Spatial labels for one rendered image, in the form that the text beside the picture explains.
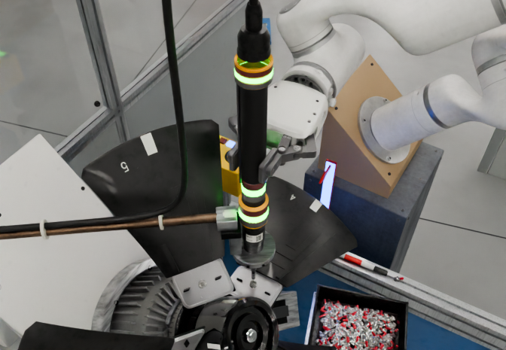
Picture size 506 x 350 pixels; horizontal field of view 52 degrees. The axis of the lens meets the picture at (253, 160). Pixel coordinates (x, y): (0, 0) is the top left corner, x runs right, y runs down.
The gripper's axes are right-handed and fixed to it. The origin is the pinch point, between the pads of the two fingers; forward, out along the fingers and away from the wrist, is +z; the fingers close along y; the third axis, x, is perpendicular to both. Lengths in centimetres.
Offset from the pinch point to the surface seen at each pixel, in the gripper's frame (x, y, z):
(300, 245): -32.6, -3.3, -12.6
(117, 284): -33.5, 22.1, 10.7
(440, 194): -150, -23, -153
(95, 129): -51, 70, -33
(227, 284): -25.3, 1.9, 5.1
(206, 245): -19.5, 6.5, 3.4
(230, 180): -46, 23, -31
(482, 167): -147, -37, -178
